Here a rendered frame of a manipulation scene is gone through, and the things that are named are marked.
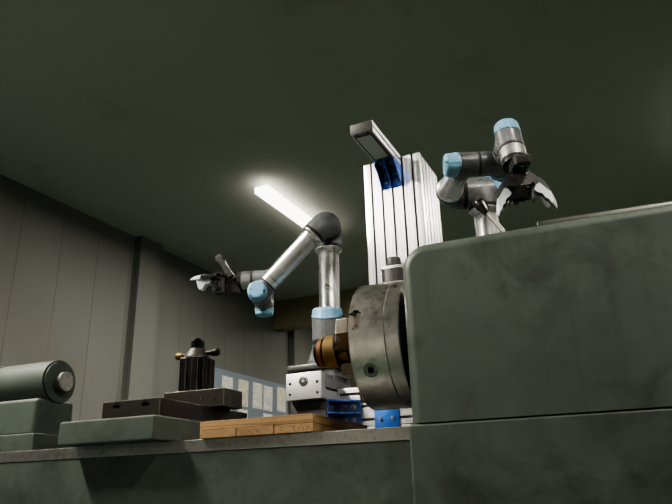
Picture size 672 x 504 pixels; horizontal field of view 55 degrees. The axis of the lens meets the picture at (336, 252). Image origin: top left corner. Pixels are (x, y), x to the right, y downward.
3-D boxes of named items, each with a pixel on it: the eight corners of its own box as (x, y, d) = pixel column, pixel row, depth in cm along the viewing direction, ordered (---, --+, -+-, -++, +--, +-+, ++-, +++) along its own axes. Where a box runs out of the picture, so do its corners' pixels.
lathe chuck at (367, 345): (425, 412, 169) (416, 296, 179) (388, 403, 141) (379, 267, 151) (393, 414, 172) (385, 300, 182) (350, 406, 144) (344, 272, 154)
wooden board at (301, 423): (368, 440, 174) (367, 425, 175) (313, 431, 143) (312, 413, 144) (270, 446, 185) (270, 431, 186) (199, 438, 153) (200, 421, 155)
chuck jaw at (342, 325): (377, 331, 161) (361, 310, 152) (377, 350, 158) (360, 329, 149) (337, 336, 165) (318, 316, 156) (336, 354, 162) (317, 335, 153)
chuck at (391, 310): (438, 411, 167) (428, 294, 178) (403, 402, 140) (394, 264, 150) (425, 412, 169) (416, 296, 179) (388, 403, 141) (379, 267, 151)
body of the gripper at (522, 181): (536, 204, 178) (528, 172, 185) (537, 183, 172) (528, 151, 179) (508, 208, 180) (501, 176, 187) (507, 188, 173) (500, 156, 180)
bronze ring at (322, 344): (357, 335, 171) (325, 339, 174) (344, 327, 163) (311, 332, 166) (358, 370, 167) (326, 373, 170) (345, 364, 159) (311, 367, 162)
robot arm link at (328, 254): (313, 344, 244) (311, 213, 263) (317, 352, 258) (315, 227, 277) (344, 343, 244) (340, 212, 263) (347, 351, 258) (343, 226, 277)
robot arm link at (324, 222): (344, 213, 250) (259, 306, 240) (346, 224, 261) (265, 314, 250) (322, 196, 253) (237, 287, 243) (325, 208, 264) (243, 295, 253)
